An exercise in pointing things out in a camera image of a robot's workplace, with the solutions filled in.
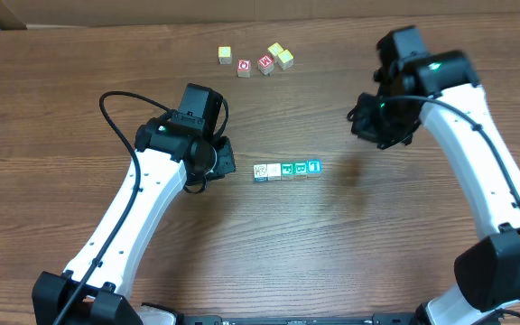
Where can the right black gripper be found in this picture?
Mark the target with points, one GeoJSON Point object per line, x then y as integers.
{"type": "Point", "coordinates": [366, 125]}

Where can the red block with circle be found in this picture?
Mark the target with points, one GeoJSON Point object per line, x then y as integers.
{"type": "Point", "coordinates": [244, 69]}

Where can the yellow block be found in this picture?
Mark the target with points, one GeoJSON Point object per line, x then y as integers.
{"type": "Point", "coordinates": [285, 59]}
{"type": "Point", "coordinates": [274, 50]}
{"type": "Point", "coordinates": [224, 55]}

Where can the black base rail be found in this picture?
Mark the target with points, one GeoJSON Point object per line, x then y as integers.
{"type": "Point", "coordinates": [287, 321]}

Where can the yellow block lower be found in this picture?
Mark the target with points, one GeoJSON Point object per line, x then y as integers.
{"type": "Point", "coordinates": [285, 59]}

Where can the white block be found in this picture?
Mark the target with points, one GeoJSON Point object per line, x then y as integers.
{"type": "Point", "coordinates": [260, 172]}
{"type": "Point", "coordinates": [274, 171]}

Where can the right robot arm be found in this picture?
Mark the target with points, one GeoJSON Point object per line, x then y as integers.
{"type": "Point", "coordinates": [442, 93]}

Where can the green block letter B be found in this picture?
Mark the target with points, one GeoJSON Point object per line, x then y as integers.
{"type": "Point", "coordinates": [300, 170]}

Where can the blue block letter L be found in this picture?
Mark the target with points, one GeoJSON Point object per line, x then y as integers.
{"type": "Point", "coordinates": [314, 168]}

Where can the yellow block upper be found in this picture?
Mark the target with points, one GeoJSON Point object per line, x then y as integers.
{"type": "Point", "coordinates": [274, 50]}

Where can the cardboard box edge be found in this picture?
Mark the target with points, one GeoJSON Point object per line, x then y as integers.
{"type": "Point", "coordinates": [8, 20]}

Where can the red block letter E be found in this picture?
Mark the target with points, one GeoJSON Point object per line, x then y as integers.
{"type": "Point", "coordinates": [266, 64]}

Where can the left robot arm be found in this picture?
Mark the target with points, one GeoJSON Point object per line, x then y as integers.
{"type": "Point", "coordinates": [184, 149]}

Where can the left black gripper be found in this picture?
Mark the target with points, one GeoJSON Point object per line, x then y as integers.
{"type": "Point", "coordinates": [225, 158]}

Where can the yellow block far left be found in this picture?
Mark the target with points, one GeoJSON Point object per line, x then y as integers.
{"type": "Point", "coordinates": [224, 55]}

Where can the green block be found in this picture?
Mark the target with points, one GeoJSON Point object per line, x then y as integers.
{"type": "Point", "coordinates": [287, 170]}

